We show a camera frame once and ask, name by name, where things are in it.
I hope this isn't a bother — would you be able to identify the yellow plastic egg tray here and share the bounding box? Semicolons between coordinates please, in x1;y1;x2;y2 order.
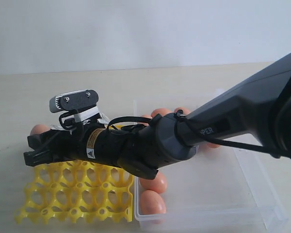
15;160;134;224

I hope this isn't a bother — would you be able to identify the black cable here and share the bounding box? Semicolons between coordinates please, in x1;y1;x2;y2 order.
106;110;282;158

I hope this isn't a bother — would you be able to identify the brown egg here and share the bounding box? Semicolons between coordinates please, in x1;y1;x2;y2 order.
140;190;166;215
207;143;220;149
174;107;191;115
151;108;172;118
30;124;50;135
141;115;152;119
139;172;167;194

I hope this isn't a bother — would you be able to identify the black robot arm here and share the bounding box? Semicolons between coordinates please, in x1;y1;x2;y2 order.
24;53;291;180

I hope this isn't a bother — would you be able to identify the clear plastic container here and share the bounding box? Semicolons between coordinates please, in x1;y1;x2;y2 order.
133;88;290;230

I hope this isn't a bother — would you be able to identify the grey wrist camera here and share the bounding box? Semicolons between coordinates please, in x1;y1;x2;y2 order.
49;89;99;113

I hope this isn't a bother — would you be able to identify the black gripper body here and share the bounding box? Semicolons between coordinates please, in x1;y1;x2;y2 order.
48;126;126;167

